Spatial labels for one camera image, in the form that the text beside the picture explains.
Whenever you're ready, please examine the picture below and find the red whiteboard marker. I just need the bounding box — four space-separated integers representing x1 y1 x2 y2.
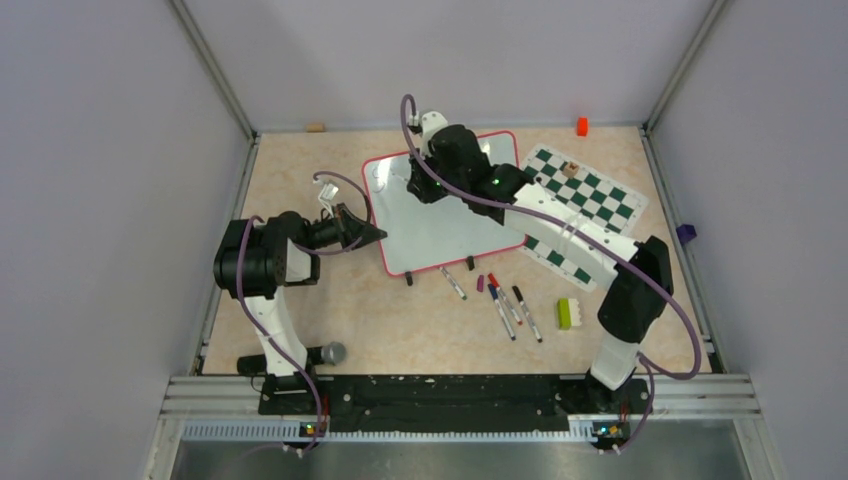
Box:
487 273 523 325

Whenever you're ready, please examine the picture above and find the blue whiteboard marker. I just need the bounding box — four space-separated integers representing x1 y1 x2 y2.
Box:
487 284 516 341

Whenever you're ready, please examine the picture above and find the pink framed whiteboard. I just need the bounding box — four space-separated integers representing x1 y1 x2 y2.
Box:
361 152 525 277

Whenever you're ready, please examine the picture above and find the cork stopper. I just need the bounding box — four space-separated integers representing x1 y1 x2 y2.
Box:
305 123 326 133

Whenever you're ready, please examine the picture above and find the orange block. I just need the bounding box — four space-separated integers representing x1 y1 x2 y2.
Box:
575 117 590 137

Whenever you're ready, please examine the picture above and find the purple block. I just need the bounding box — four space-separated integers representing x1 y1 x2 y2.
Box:
675 224 698 245

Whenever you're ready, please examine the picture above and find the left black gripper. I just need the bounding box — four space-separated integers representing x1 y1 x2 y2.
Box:
304 202 387 251

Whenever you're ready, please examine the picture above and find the black whiteboard marker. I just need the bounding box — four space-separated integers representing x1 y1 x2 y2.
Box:
511 285 543 343

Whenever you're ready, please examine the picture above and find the wooden cube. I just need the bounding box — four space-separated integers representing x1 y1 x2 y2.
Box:
562 162 580 178

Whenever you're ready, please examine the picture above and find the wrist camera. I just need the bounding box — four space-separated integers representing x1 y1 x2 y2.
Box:
407 110 450 141
318 182 339 211

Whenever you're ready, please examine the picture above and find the green whiteboard marker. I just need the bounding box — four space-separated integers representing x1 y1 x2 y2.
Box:
438 266 467 300

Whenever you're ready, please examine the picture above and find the black grey microphone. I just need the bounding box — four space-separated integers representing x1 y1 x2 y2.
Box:
236 342 347 377

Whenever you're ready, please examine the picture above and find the green white chessboard mat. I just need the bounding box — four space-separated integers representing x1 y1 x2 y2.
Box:
519 144 649 292

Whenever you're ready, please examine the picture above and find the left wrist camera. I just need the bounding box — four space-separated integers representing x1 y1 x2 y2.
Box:
318 182 339 211

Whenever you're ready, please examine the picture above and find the green white toy brick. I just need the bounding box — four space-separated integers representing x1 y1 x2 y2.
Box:
556 298 582 331

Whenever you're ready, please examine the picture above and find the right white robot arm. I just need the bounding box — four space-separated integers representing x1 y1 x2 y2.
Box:
402 124 673 412

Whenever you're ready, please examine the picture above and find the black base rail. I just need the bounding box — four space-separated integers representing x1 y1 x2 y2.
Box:
258 374 649 433

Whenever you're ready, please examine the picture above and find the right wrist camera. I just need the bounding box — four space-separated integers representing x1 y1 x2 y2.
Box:
407 110 450 141

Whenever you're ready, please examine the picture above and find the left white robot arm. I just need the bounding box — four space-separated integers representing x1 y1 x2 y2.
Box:
213 204 388 414

